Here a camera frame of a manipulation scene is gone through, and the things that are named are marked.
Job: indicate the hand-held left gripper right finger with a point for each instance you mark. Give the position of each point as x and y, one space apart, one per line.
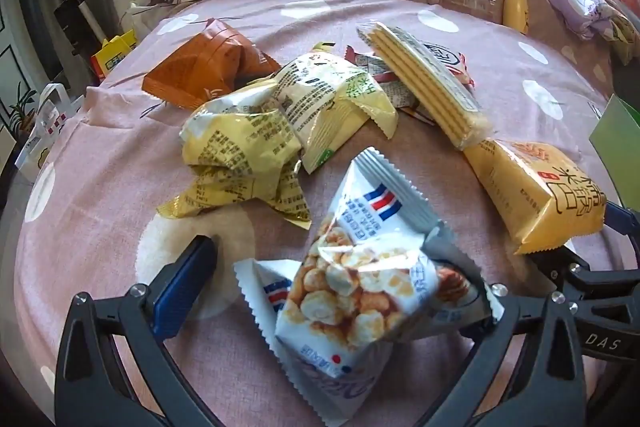
505 332

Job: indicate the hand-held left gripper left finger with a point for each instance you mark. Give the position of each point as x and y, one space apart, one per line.
180 287

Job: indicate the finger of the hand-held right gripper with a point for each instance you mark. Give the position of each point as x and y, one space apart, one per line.
570 269
625 219

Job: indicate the orange yellow snack packet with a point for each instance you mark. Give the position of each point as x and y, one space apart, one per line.
535 192

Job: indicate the green cardboard box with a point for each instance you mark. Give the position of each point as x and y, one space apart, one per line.
617 132

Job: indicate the blue white popcorn packet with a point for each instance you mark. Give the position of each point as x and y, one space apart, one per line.
370 267
310 377

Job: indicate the orange brown snack packet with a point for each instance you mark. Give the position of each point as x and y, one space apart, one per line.
200 67

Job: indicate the pale yellow green snack packet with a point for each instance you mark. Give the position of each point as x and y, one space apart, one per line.
330 102

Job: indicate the clear cracker pack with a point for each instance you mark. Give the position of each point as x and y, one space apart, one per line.
425 77

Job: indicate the small red snack packet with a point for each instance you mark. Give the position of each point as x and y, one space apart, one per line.
377 69

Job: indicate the pink polka dot bedsheet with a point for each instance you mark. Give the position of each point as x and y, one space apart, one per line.
100 167

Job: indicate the white paper bag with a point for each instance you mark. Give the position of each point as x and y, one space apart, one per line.
45 127

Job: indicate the pink orange cloth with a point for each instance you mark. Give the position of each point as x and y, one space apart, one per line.
620 7

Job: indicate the yellow carton box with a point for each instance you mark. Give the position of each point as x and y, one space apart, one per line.
112 54

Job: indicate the clear plastic bottle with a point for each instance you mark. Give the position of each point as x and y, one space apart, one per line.
465 3

